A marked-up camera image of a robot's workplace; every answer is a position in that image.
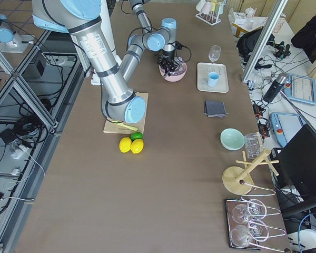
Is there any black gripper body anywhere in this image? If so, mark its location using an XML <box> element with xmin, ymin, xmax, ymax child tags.
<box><xmin>157</xmin><ymin>54</ymin><xmax>180</xmax><ymax>73</ymax></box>

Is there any metal ice scoop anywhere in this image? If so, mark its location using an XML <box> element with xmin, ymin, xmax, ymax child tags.
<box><xmin>171</xmin><ymin>62</ymin><xmax>187</xmax><ymax>76</ymax></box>

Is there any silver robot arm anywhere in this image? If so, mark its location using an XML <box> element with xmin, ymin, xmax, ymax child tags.
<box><xmin>32</xmin><ymin>1</ymin><xmax>177</xmax><ymax>123</ymax></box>
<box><xmin>130</xmin><ymin>0</ymin><xmax>152</xmax><ymax>33</ymax></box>

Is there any pink bowl of ice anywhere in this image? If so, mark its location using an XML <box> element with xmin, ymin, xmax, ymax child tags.
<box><xmin>159</xmin><ymin>63</ymin><xmax>187</xmax><ymax>82</ymax></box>

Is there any light blue cup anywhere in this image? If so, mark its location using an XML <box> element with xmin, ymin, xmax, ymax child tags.
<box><xmin>207</xmin><ymin>72</ymin><xmax>220</xmax><ymax>87</ymax></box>

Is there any pale cup on rack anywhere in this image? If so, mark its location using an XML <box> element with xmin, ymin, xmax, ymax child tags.
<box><xmin>196</xmin><ymin>0</ymin><xmax>212</xmax><ymax>15</ymax></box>

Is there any wooden cup tree stand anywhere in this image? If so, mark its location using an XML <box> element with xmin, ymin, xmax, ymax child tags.
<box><xmin>222</xmin><ymin>149</ymin><xmax>279</xmax><ymax>197</ymax></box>

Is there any cream serving tray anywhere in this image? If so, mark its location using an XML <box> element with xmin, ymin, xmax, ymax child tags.
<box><xmin>197</xmin><ymin>62</ymin><xmax>229</xmax><ymax>93</ymax></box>

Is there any clear wine glass on tray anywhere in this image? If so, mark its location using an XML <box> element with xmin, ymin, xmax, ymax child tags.
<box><xmin>208</xmin><ymin>45</ymin><xmax>221</xmax><ymax>73</ymax></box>

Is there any folded grey cloth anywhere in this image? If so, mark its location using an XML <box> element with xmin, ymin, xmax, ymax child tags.
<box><xmin>204</xmin><ymin>100</ymin><xmax>227</xmax><ymax>118</ymax></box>

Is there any yellow plastic knife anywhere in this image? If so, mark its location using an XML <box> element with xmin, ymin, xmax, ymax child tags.
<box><xmin>111</xmin><ymin>121</ymin><xmax>138</xmax><ymax>131</ymax></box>

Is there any green lime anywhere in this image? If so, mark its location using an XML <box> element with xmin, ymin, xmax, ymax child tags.
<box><xmin>130</xmin><ymin>132</ymin><xmax>143</xmax><ymax>141</ymax></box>

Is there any black backpack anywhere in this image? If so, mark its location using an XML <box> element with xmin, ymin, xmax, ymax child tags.
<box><xmin>236</xmin><ymin>28</ymin><xmax>263</xmax><ymax>65</ymax></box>

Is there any bamboo cutting board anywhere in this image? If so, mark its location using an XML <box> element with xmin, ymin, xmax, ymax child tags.
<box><xmin>101</xmin><ymin>91</ymin><xmax>149</xmax><ymax>134</ymax></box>

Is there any yellow lemon near board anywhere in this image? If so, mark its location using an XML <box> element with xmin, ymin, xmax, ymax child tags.
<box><xmin>130</xmin><ymin>139</ymin><xmax>144</xmax><ymax>154</ymax></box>

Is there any yellow lemon outer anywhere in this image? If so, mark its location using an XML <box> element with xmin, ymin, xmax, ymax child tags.
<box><xmin>118</xmin><ymin>137</ymin><xmax>132</xmax><ymax>153</ymax></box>

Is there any mint green bowl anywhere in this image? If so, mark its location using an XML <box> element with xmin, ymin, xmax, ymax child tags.
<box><xmin>220</xmin><ymin>128</ymin><xmax>244</xmax><ymax>151</ymax></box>

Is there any black thermos bottle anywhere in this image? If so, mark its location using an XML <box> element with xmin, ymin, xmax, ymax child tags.
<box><xmin>263</xmin><ymin>73</ymin><xmax>289</xmax><ymax>103</ymax></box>

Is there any clear glass jar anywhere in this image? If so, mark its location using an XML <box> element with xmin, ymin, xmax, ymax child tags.
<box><xmin>244</xmin><ymin>132</ymin><xmax>263</xmax><ymax>159</ymax></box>

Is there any blue teach pendant lower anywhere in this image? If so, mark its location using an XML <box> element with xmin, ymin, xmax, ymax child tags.
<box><xmin>270</xmin><ymin>112</ymin><xmax>306</xmax><ymax>147</ymax></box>

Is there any blue teach pendant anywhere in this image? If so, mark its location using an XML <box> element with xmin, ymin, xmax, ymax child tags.
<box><xmin>284</xmin><ymin>74</ymin><xmax>316</xmax><ymax>105</ymax></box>
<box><xmin>270</xmin><ymin>112</ymin><xmax>306</xmax><ymax>147</ymax></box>

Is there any blue teach pendant upper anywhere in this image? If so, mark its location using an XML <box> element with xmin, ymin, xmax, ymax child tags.
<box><xmin>284</xmin><ymin>74</ymin><xmax>316</xmax><ymax>105</ymax></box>

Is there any upper inverted wine glass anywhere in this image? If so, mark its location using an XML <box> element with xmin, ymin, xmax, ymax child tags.
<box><xmin>231</xmin><ymin>199</ymin><xmax>281</xmax><ymax>224</ymax></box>

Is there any inverted wine glass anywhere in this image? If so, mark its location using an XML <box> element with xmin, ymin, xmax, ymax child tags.
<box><xmin>231</xmin><ymin>218</ymin><xmax>287</xmax><ymax>250</ymax></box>
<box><xmin>231</xmin><ymin>199</ymin><xmax>281</xmax><ymax>224</ymax></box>

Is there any black monitor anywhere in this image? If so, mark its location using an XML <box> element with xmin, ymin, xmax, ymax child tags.
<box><xmin>279</xmin><ymin>124</ymin><xmax>316</xmax><ymax>196</ymax></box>

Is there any black glass rack tray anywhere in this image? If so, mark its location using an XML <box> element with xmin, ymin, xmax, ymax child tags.
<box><xmin>225</xmin><ymin>197</ymin><xmax>291</xmax><ymax>252</ymax></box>

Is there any lower inverted wine glass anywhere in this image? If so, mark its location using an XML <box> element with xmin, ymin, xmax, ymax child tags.
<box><xmin>231</xmin><ymin>218</ymin><xmax>287</xmax><ymax>250</ymax></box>

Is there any white wire cup rack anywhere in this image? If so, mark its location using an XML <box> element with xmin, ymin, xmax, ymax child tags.
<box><xmin>195</xmin><ymin>1</ymin><xmax>225</xmax><ymax>26</ymax></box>

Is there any aluminium frame post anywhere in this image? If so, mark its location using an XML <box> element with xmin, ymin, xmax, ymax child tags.
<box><xmin>241</xmin><ymin>0</ymin><xmax>288</xmax><ymax>83</ymax></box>

